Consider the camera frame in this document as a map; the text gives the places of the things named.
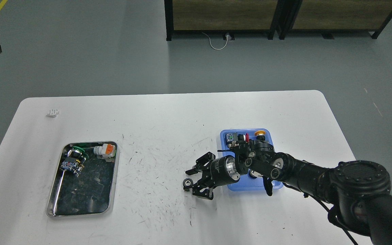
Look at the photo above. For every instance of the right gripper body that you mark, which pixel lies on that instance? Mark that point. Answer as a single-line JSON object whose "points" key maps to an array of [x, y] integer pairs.
{"points": [[221, 171]]}

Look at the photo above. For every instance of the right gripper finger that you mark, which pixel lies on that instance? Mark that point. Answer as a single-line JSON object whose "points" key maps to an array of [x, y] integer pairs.
{"points": [[203, 189], [202, 165]]}

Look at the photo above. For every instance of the black gear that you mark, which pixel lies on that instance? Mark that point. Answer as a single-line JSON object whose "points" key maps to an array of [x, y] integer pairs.
{"points": [[252, 174], [187, 183]]}

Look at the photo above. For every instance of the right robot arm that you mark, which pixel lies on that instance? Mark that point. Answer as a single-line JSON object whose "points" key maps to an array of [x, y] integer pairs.
{"points": [[358, 190]]}

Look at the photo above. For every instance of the blue plastic tray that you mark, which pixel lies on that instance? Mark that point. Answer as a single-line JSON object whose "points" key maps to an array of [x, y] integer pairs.
{"points": [[246, 145]]}

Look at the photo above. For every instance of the small white plastic clip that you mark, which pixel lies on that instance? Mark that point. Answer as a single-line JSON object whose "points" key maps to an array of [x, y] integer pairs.
{"points": [[53, 113]]}

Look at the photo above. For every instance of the silver metal tray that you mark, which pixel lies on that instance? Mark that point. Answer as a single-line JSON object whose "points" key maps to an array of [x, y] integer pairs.
{"points": [[92, 193]]}

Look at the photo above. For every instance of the yellow push button switch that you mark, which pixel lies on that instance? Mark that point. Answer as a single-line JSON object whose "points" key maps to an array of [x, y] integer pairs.
{"points": [[260, 135]]}

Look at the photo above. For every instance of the orange white switch module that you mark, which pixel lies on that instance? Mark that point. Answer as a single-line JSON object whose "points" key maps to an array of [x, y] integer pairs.
{"points": [[105, 150]]}

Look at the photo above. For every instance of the green push button switch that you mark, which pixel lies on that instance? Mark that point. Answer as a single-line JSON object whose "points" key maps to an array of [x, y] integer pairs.
{"points": [[74, 161]]}

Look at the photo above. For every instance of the black frame wooden cabinet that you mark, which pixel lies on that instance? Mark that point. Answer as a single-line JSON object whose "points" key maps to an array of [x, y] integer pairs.
{"points": [[222, 16]]}

